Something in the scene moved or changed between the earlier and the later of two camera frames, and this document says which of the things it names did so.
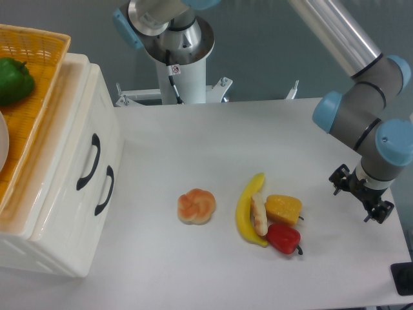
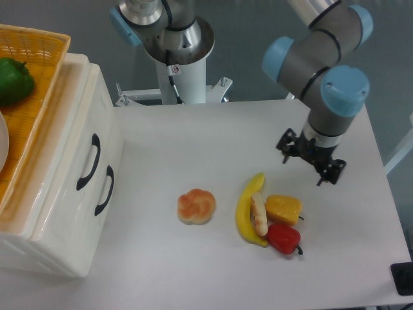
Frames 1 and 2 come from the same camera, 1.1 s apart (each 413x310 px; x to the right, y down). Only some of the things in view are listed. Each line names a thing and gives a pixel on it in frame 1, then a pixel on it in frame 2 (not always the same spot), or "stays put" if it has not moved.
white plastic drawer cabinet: [53, 221] stays put
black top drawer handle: [95, 142] stays put
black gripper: [368, 196] to [290, 144]
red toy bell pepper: [284, 239] stays put
